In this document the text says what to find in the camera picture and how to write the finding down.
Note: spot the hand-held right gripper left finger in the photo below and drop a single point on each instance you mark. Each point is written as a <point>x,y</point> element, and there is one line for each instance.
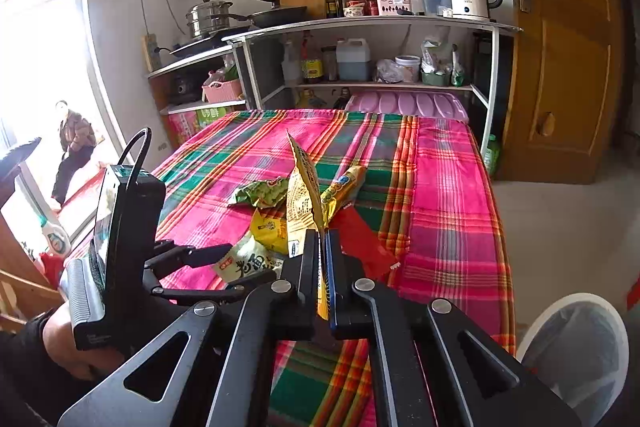
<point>310,272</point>

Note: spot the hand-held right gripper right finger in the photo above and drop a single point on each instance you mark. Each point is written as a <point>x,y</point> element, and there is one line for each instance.
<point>330,272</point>

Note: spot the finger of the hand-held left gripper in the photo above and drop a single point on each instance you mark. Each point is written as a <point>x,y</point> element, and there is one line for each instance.
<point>200,255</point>
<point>200,296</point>

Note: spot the white green snack packet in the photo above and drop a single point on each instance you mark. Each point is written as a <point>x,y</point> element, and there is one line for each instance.
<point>245,264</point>

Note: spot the white trash bin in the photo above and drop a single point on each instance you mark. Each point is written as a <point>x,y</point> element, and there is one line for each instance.
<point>575,347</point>

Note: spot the person's left forearm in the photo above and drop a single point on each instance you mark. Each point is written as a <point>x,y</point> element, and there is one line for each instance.
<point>20,372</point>

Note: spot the person's left hand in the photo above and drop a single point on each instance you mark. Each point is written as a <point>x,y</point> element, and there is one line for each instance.
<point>62,347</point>

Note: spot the red foil wrapper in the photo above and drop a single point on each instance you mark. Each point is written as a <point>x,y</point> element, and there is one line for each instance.
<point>362,242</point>

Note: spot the small yellow packet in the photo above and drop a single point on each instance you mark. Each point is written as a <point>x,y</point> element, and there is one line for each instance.
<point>267,229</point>

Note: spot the white green plastic tool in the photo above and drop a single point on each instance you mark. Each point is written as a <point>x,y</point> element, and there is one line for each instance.
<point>55,232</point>

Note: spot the green snack wrapper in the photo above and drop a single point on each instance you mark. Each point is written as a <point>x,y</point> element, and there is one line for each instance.
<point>260,194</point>

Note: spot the yellow red snack wrapper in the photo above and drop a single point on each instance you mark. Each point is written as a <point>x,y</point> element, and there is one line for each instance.
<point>342,187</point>

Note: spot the plaid tablecloth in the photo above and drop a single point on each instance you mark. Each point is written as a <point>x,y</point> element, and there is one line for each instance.
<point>440,207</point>

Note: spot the colourful carton box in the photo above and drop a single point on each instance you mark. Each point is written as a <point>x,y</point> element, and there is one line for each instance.
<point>195,124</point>

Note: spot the pink plastic basket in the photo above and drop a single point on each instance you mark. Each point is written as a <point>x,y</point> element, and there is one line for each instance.
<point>222,91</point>

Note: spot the black appliance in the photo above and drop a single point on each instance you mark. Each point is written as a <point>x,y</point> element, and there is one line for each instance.
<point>182,87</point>

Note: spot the purple plastic tray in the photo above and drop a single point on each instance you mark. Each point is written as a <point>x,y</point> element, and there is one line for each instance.
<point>407,104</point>

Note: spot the low white shelf unit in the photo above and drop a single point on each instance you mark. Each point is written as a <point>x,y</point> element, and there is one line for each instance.
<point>175,66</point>

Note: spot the green plastic bottle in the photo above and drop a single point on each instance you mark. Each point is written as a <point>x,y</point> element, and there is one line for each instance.
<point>491,157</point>

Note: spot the clear plastic bottle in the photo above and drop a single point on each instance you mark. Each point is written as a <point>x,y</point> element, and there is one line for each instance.
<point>291,67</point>

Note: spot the glass jar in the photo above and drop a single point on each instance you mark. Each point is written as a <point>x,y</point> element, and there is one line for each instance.
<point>329,64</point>

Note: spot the yellow label sauce bottle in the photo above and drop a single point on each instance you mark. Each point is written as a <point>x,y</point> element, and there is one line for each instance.
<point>312,64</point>

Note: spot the grey plastic bag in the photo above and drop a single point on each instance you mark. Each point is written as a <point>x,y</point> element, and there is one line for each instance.
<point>389,72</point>

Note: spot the black induction cooker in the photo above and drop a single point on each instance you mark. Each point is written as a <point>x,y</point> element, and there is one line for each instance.
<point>200,46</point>

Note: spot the dark liquid plastic jug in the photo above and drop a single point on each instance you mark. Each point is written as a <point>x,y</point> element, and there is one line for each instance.
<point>353,62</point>

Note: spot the white plastic tub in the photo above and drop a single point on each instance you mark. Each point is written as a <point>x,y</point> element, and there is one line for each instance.
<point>408,69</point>

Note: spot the steel steamer pot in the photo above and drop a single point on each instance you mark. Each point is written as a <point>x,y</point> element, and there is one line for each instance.
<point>209,19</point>

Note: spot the clear plastic bags bundle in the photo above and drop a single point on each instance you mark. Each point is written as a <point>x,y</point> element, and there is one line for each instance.
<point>435,54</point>

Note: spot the black frying pan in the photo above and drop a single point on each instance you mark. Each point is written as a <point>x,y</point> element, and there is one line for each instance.
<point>277,16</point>

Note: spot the pink utensil holder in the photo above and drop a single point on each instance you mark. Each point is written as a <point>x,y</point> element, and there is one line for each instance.
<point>392,4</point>

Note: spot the wooden door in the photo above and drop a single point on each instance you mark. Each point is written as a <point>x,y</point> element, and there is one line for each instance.
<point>565,82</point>

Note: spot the wall power strip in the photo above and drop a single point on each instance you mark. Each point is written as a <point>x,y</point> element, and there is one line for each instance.
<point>150,53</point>

